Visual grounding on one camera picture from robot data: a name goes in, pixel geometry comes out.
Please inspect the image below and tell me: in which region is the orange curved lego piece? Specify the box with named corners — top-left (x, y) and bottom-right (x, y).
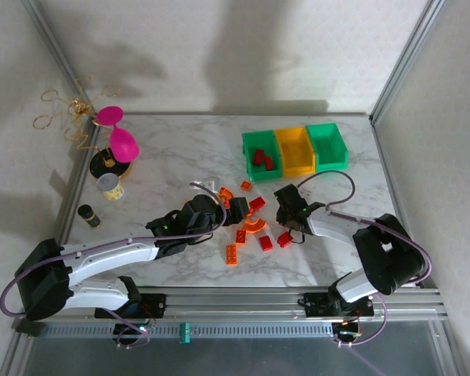
top-left (217, 186), bottom-right (239, 208)
top-left (237, 215), bottom-right (268, 235)

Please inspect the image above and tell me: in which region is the white plastic bracket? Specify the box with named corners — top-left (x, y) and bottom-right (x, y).
top-left (190, 178), bottom-right (216, 193)

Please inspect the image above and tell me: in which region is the green plastic bin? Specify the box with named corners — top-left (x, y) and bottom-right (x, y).
top-left (305, 122), bottom-right (349, 172)
top-left (241, 130), bottom-right (285, 183)

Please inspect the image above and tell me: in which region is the yellow plastic bin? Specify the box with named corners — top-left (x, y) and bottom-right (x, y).
top-left (273, 125), bottom-right (317, 178)

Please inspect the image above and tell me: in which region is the patterned paper cup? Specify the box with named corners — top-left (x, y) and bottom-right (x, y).
top-left (96, 174), bottom-right (125, 201)

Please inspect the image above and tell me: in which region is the pink wine glass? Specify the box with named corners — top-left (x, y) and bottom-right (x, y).
top-left (96, 105), bottom-right (141, 164)

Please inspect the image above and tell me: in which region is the small circuit board with led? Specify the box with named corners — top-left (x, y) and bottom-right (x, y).
top-left (113, 323), bottom-right (157, 345)
top-left (332, 319), bottom-right (363, 342)

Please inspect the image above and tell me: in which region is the small black jar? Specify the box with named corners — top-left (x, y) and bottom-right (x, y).
top-left (77, 204), bottom-right (102, 229)

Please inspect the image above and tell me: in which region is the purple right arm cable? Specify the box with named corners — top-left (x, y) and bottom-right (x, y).
top-left (295, 170), bottom-right (434, 349)

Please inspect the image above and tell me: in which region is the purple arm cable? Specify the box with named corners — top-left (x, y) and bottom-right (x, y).
top-left (0, 182), bottom-right (228, 349)
top-left (295, 170), bottom-right (434, 349)

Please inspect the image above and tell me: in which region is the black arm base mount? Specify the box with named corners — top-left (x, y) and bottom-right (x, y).
top-left (95, 293), bottom-right (168, 319)
top-left (297, 291), bottom-right (375, 318)

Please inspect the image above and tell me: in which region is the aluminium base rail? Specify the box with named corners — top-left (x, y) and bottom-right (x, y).
top-left (27, 285), bottom-right (443, 319)

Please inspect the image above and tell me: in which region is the aluminium side rail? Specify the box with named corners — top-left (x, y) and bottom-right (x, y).
top-left (370, 115), bottom-right (469, 376)
top-left (0, 117), bottom-right (101, 376)

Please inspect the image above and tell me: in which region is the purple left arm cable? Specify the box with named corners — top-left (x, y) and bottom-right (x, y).
top-left (0, 182), bottom-right (228, 349)

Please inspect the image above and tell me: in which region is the aluminium back rail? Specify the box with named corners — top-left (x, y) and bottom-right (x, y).
top-left (96, 111), bottom-right (373, 118)

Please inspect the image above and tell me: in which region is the gold wire stand black base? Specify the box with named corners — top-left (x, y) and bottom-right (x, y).
top-left (32, 74), bottom-right (135, 179)

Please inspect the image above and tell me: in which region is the slotted grey cable duct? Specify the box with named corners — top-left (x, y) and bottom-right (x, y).
top-left (34, 321), bottom-right (336, 338)

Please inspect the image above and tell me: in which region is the aluminium frame post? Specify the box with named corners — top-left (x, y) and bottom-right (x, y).
top-left (21, 0), bottom-right (99, 125)
top-left (370, 0), bottom-right (443, 125)

